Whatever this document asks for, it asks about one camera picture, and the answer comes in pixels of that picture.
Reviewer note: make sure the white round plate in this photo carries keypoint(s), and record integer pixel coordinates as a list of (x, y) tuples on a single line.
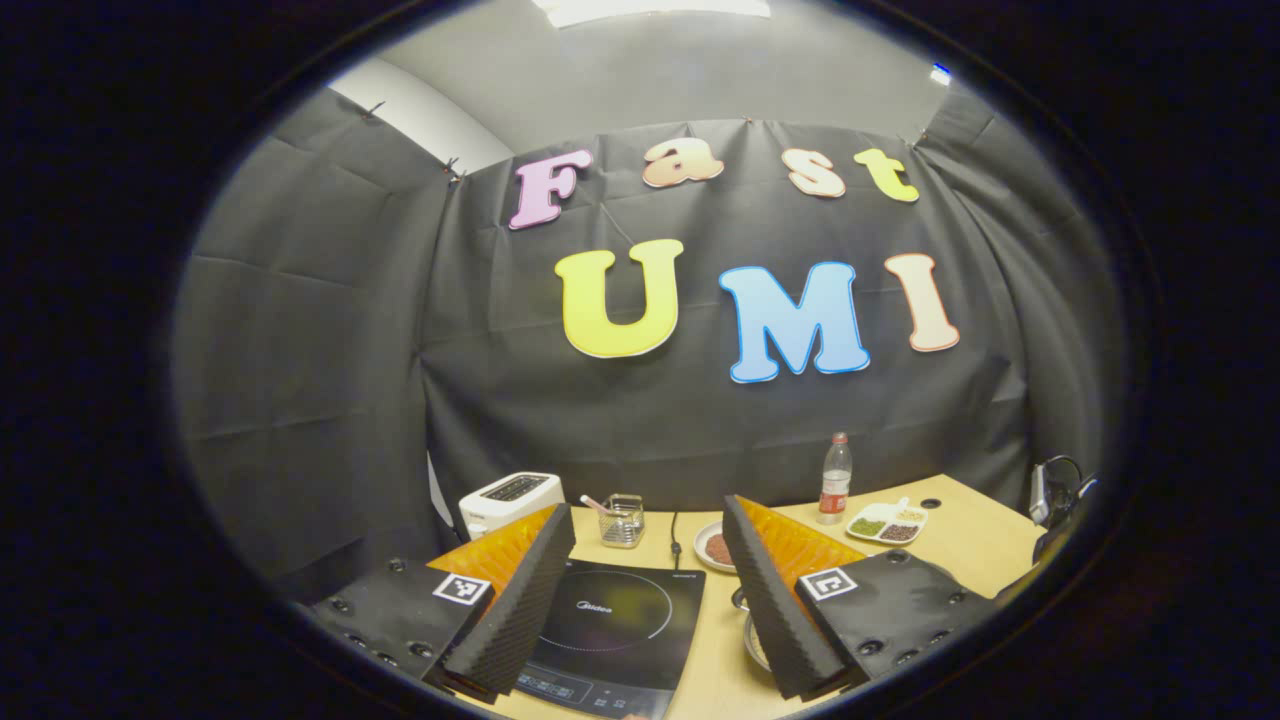
[(712, 526)]

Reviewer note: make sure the large ceiling light panel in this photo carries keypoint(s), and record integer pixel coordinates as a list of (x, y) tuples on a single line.
[(650, 10)]

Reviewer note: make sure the white toaster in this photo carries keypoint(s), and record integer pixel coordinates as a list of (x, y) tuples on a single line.
[(510, 490)]

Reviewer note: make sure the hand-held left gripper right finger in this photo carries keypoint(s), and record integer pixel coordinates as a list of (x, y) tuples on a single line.
[(770, 610)]

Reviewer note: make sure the pink striped straw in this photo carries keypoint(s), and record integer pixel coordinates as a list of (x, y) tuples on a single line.
[(592, 502)]

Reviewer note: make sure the dark red beans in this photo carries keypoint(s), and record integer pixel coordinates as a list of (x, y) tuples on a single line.
[(897, 533)]

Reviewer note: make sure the white divided dish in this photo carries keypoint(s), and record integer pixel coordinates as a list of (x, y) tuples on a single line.
[(868, 511)]

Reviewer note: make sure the brown meat slices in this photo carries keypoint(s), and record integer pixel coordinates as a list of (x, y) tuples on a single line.
[(716, 548)]

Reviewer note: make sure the green mung beans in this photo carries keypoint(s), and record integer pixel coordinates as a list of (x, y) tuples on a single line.
[(866, 526)]

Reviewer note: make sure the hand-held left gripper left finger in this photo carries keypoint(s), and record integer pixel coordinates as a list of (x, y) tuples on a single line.
[(525, 610)]

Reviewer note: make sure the small ceiling light panel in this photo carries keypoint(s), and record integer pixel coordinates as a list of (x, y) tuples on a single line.
[(941, 75)]

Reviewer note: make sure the small portion of yellow beans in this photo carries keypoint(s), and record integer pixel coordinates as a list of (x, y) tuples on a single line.
[(910, 515)]

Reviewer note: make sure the clear water bottle red label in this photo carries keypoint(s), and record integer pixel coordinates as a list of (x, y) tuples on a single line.
[(835, 490)]

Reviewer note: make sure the black induction cooktop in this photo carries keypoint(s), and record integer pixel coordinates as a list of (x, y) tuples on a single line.
[(620, 620)]

